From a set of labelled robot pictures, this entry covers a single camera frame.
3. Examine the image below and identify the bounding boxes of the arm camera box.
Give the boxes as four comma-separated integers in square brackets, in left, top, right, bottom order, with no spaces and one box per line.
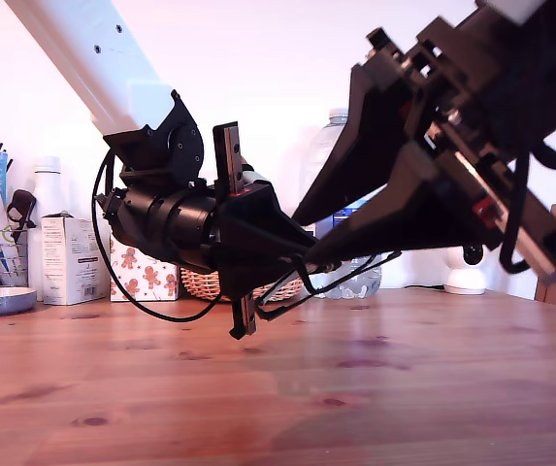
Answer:
[241,164,272,188]
[480,0,548,25]

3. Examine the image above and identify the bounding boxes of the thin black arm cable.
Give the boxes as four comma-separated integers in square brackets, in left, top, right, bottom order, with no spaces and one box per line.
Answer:
[91,148,223,324]

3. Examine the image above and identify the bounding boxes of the wicker basket with handle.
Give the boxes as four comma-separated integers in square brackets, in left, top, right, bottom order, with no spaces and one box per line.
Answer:
[180,265,306,303]

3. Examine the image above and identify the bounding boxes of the white printed carton box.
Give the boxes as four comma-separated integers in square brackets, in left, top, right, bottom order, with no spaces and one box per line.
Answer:
[39,213,109,306]

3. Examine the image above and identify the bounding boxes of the small white round camera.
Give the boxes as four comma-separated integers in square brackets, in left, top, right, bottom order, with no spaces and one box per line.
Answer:
[443,245,487,296]

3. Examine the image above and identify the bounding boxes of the large clear water bottle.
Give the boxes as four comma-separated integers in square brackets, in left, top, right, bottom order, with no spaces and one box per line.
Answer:
[298,107,384,300]

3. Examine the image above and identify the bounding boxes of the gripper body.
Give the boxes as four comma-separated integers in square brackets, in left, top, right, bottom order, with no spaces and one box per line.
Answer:
[176,120,259,341]

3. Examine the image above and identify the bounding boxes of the black-framed glasses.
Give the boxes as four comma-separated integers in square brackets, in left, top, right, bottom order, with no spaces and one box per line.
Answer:
[253,250,404,322]

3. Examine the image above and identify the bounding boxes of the white metal bottle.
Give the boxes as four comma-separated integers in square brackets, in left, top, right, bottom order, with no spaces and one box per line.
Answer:
[27,155,72,303]

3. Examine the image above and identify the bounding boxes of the black bottle opener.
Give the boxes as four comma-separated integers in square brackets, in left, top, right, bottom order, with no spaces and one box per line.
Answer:
[6,190,39,244]

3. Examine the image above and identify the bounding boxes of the gingerbread print tissue box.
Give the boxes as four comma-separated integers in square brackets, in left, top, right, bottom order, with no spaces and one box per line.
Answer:
[109,237,181,302]

